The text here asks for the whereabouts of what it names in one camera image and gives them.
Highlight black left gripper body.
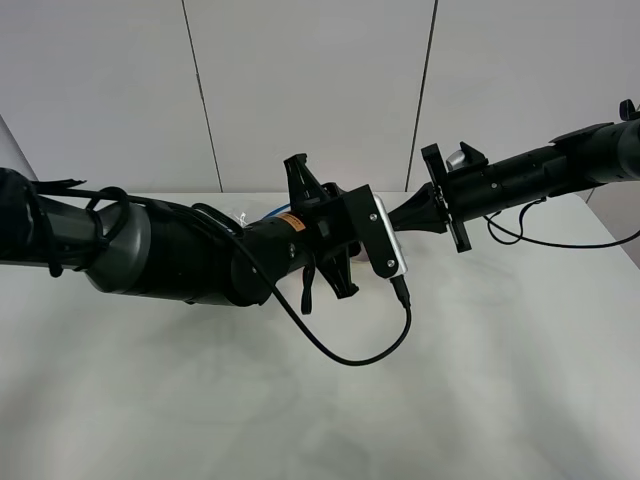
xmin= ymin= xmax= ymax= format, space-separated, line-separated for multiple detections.
xmin=284 ymin=153 xmax=360 ymax=314

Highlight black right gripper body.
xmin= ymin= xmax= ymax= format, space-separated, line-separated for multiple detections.
xmin=421 ymin=142 xmax=492 ymax=252

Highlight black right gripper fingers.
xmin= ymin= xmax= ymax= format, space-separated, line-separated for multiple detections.
xmin=389 ymin=182 xmax=446 ymax=234

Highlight clear zip bag blue seal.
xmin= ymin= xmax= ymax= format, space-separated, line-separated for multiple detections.
xmin=219 ymin=200 xmax=290 ymax=228

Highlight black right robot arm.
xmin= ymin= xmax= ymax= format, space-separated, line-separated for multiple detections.
xmin=390 ymin=112 xmax=639 ymax=252

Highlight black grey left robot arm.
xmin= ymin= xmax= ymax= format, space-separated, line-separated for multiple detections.
xmin=1 ymin=155 xmax=375 ymax=307

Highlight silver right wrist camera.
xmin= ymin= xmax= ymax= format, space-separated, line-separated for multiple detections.
xmin=445 ymin=150 xmax=466 ymax=172

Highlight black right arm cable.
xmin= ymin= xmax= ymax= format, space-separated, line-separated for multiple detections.
xmin=485 ymin=99 xmax=640 ymax=249

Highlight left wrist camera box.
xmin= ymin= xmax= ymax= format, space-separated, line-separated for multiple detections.
xmin=324 ymin=183 xmax=408 ymax=279

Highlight black left camera cable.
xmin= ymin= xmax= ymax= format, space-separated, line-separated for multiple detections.
xmin=124 ymin=194 xmax=414 ymax=367

